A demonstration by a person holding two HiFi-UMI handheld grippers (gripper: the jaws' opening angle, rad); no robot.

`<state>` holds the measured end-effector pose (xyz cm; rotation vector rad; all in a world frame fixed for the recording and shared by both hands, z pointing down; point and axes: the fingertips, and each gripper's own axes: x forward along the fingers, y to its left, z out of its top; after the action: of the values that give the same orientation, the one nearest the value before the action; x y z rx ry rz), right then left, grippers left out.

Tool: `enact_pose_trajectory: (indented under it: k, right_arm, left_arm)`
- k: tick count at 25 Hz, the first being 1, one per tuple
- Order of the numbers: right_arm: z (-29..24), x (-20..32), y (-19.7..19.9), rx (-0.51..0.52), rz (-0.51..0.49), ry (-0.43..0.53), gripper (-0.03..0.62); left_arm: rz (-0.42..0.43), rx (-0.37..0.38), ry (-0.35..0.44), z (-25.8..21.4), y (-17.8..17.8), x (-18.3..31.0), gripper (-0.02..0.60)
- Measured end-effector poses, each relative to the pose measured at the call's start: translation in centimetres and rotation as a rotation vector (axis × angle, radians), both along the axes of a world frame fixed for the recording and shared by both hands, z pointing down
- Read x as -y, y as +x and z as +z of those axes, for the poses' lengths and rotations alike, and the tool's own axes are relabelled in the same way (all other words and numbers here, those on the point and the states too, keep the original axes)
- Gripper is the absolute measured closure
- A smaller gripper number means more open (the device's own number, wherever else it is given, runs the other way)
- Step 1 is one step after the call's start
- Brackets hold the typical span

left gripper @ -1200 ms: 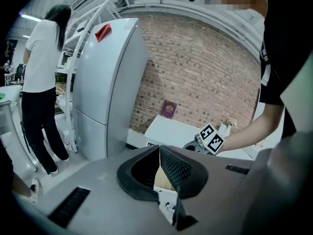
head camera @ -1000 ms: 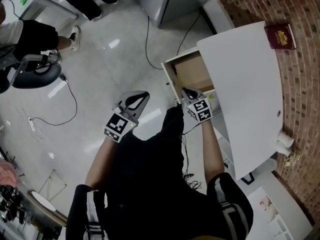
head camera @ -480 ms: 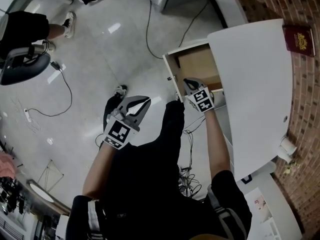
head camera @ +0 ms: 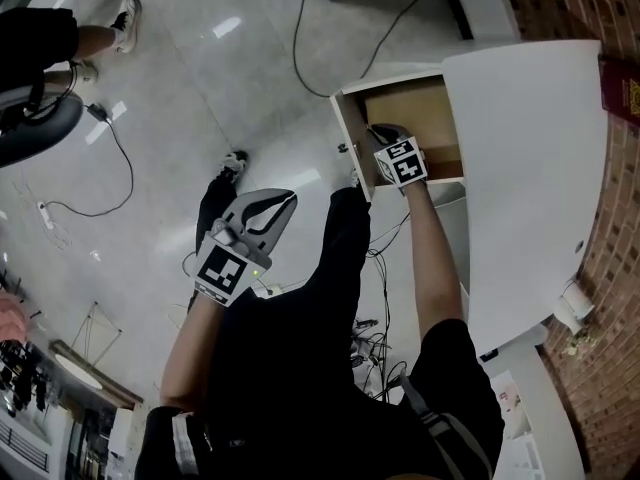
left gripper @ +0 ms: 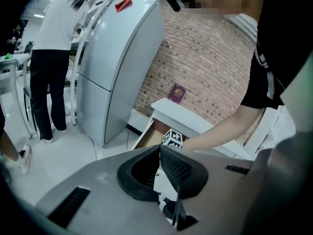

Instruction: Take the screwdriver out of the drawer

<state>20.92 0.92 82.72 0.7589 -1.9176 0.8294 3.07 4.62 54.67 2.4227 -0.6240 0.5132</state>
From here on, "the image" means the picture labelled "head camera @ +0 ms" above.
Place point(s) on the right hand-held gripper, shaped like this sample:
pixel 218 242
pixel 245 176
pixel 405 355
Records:
pixel 405 165

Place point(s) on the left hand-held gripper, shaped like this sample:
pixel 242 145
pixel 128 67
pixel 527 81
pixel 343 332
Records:
pixel 222 273

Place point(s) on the white wooden drawer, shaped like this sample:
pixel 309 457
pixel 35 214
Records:
pixel 420 113

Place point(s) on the person's left forearm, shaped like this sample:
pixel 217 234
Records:
pixel 192 348

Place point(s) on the person's right forearm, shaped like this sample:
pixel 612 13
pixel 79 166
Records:
pixel 435 268

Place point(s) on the person's right white shoe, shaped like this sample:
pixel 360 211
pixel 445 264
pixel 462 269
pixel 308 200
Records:
pixel 355 178

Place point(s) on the person's white shoe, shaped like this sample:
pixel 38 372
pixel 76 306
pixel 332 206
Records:
pixel 235 164
pixel 355 178

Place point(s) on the person's left white shoe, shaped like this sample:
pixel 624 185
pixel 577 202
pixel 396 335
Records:
pixel 235 164

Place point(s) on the person's black trousers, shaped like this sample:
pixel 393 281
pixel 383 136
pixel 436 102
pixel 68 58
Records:
pixel 345 238

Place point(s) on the white curved desk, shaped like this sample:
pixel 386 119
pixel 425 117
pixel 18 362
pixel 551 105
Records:
pixel 530 178

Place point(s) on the white side desk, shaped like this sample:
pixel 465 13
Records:
pixel 487 3

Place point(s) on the person's black shirt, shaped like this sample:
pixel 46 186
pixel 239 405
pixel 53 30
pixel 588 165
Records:
pixel 310 393

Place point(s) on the black power adapter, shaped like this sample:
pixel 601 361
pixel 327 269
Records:
pixel 97 112

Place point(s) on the white power strip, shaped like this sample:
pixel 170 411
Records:
pixel 45 214

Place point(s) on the dark red book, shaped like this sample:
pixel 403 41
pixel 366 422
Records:
pixel 620 90

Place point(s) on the black round chair seat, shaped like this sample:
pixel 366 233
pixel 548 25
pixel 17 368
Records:
pixel 35 128

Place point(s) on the dried flowers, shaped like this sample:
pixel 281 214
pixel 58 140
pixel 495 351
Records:
pixel 582 344

